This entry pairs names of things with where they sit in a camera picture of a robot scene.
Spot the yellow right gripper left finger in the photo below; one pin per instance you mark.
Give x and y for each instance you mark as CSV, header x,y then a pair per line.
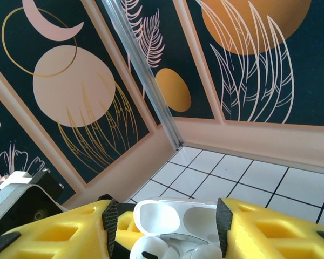
x,y
56,237

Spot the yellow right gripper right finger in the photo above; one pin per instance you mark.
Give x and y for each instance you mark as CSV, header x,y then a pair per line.
x,y
272,237

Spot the white earbud charging case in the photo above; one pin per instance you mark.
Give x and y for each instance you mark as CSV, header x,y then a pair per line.
x,y
162,215

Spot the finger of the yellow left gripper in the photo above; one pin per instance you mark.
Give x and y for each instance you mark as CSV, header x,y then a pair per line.
x,y
125,224

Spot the aluminium corner post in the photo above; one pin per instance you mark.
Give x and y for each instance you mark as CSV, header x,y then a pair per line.
x,y
144,78

